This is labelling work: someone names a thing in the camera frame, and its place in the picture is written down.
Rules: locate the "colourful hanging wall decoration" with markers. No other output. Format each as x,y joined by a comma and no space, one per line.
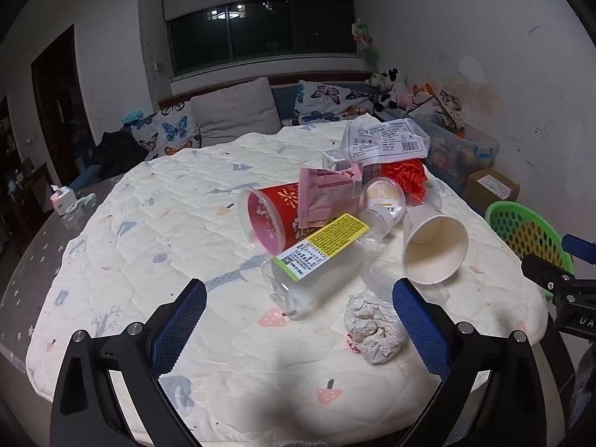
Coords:
363,37

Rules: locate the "printed cloth bag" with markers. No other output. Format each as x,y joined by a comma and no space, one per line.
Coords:
447,107

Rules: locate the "brown wooden door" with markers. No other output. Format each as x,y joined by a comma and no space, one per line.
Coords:
53,102

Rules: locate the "orange fox plush toy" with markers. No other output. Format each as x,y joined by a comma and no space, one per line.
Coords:
423,91

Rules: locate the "small white carton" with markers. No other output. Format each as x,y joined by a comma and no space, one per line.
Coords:
335,158

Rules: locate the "brown cardboard box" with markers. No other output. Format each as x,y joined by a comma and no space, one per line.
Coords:
479,191

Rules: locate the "green plastic basket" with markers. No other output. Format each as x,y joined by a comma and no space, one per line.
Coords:
512,212

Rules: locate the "clear jar with yellow label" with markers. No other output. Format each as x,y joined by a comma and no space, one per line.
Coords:
316,251

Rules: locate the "cream printed quilt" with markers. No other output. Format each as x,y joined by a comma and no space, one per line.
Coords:
186,223

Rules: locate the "white tissue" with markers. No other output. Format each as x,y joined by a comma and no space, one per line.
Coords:
372,330

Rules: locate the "teal cloth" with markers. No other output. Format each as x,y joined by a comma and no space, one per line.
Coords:
133,117

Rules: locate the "pink plush toy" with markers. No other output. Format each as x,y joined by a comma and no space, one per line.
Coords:
404,98

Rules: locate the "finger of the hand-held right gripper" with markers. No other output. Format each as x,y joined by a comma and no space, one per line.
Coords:
579,247
547,274

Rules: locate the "blue sheeted bed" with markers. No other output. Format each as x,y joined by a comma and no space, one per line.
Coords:
284,102

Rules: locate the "red net bag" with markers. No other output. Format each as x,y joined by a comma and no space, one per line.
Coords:
409,174

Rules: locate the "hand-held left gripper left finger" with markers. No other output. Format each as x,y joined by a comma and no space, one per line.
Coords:
179,326

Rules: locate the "white printed plastic packet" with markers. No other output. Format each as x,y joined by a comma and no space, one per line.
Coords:
382,142

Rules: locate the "clear plastic storage bin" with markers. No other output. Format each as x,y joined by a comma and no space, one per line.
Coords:
456,158

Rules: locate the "butterfly print pillow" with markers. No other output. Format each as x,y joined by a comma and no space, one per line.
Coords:
167,130
330,100

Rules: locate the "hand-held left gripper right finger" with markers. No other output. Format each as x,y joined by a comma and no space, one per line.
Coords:
419,326

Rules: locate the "black jacket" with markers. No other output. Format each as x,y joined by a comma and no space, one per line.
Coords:
116,153

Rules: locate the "dark wooden cabinet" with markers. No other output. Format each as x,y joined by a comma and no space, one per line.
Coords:
23,186

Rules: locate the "pink snack packet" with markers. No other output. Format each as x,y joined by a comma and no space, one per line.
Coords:
326,191

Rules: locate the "grey pillow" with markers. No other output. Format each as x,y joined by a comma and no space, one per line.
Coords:
233,111

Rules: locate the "white and pink tissue box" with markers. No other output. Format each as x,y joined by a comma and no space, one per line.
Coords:
63,200

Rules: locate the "black and white plush toy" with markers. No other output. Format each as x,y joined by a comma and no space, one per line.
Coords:
389,86

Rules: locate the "clear plastic cup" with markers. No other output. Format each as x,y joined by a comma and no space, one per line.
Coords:
382,279

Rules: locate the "dark window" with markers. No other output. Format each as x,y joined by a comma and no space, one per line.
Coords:
260,32

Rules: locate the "white paper cup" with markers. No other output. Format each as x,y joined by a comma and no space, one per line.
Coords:
433,242

